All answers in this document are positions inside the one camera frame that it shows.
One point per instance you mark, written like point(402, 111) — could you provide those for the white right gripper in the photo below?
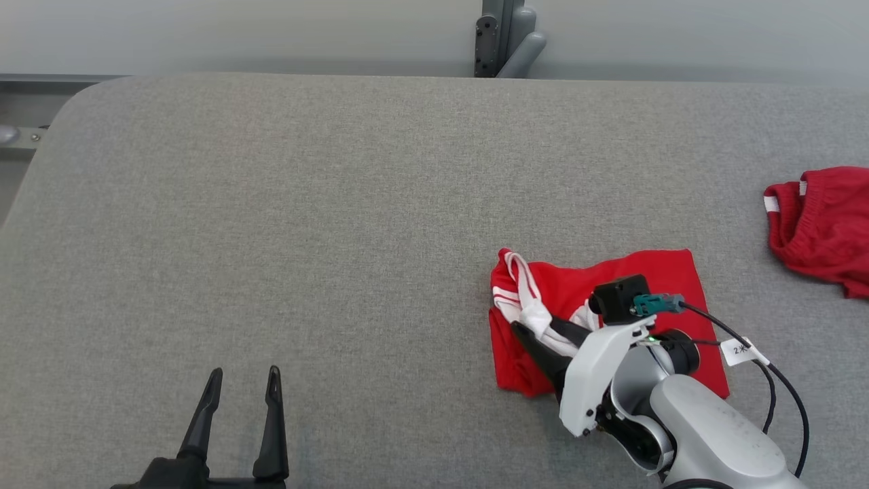
point(587, 380)

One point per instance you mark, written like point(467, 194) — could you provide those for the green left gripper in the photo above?
point(176, 475)

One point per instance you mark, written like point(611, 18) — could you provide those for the red jersey with white trim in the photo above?
point(669, 278)

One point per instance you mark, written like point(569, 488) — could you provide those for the red Bulls 23 shorts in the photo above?
point(828, 231)

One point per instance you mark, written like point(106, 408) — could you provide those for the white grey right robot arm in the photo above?
point(713, 435)

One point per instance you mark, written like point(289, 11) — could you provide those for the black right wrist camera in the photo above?
point(619, 299)

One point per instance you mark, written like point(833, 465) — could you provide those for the teal right camera plug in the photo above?
point(655, 303)

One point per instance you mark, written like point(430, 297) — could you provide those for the grey post with hinge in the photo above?
point(502, 27)

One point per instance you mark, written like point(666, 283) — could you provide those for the grey wall rail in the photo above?
point(27, 92)

